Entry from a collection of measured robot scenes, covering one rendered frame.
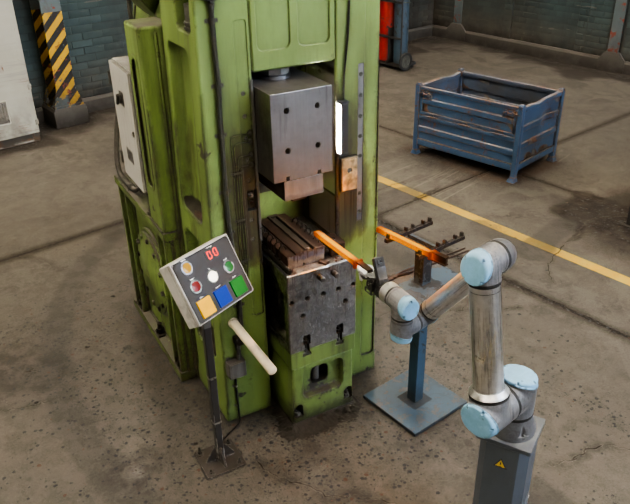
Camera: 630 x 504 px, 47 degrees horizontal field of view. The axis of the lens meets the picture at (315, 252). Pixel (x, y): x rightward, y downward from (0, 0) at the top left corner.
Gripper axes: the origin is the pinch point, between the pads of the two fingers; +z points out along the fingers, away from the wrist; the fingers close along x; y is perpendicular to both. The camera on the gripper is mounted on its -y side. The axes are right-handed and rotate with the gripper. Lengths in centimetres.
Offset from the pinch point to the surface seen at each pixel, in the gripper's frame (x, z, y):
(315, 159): 0, 39, -35
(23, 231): -104, 346, 114
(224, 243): -49, 33, -9
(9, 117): -75, 558, 86
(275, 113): -18, 40, -59
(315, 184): 0.0, 38.9, -22.6
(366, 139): 37, 54, -32
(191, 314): -73, 13, 8
